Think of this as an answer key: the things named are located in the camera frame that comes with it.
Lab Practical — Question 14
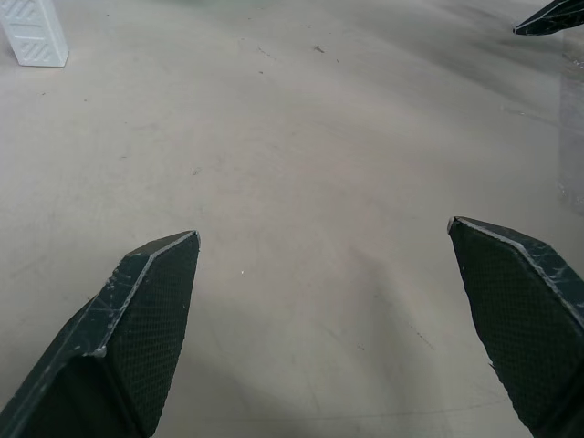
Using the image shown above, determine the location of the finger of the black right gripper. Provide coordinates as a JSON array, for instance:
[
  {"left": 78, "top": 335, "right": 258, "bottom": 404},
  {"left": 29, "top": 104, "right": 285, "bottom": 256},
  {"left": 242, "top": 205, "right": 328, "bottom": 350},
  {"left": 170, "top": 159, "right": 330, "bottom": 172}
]
[{"left": 511, "top": 0, "right": 584, "bottom": 37}]

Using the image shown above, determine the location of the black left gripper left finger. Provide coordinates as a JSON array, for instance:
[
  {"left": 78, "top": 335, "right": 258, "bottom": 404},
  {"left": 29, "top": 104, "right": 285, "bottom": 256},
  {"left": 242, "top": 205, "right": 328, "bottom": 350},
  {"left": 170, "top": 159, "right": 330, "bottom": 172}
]
[{"left": 0, "top": 229, "right": 202, "bottom": 438}]

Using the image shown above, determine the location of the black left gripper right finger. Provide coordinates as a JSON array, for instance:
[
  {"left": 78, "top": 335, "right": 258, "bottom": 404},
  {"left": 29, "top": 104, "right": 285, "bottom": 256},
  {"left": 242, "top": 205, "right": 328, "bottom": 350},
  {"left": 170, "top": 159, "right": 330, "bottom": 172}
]
[{"left": 446, "top": 215, "right": 584, "bottom": 438}]

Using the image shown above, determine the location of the white ribbed plastic block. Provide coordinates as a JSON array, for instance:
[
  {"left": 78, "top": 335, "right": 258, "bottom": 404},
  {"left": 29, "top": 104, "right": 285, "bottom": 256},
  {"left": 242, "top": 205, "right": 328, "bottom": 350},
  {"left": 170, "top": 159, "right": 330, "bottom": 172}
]
[{"left": 0, "top": 0, "right": 69, "bottom": 68}]

